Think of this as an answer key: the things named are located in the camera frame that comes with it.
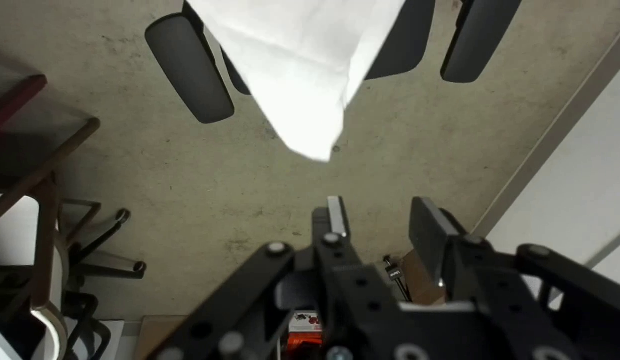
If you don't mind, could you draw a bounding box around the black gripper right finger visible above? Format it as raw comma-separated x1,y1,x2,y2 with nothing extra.
409,197,578,360

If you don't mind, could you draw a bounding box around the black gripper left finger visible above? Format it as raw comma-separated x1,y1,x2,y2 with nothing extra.
312,197,417,360

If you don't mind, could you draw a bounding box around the white towel with blue stripes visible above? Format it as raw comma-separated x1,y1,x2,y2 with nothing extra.
187,0,405,162

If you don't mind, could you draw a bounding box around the grey black office chair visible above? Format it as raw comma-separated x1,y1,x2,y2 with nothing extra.
144,0,523,126

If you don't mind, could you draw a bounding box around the wooden frame furniture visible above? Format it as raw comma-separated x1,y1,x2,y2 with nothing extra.
0,72,101,328

